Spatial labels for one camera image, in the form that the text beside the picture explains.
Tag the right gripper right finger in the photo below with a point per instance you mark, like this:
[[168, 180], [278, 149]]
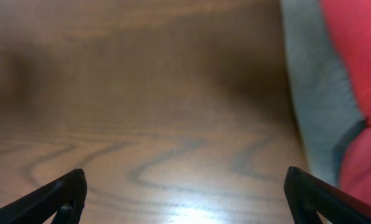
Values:
[[309, 199]]

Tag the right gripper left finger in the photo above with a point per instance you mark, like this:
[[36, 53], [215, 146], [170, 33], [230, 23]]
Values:
[[63, 199]]

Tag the grey folded cloth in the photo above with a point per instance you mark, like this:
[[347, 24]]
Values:
[[326, 110]]

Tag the red printed t-shirt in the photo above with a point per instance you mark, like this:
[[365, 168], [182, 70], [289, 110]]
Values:
[[349, 23]]

